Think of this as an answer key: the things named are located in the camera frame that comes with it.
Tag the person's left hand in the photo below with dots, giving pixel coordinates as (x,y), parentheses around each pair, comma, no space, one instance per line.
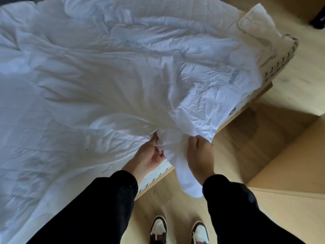
(148,157)

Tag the person's right hand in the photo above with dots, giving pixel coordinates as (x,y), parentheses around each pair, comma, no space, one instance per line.
(201,160)

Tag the white bed sheet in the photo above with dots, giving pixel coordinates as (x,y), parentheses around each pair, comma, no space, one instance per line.
(114,86)

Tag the person's right forearm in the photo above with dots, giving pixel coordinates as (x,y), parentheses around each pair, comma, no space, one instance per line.
(236,216)

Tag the person's left forearm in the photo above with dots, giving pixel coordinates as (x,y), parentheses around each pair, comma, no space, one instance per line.
(96,213)

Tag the person's left shoe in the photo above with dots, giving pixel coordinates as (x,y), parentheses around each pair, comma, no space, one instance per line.
(158,229)

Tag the person's shoe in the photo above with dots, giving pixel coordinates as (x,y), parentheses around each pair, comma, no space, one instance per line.
(158,229)
(200,233)

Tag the person's right shoe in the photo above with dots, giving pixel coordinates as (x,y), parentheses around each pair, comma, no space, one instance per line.
(200,233)

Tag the light wooden cabinet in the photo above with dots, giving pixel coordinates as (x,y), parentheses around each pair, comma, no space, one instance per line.
(292,175)

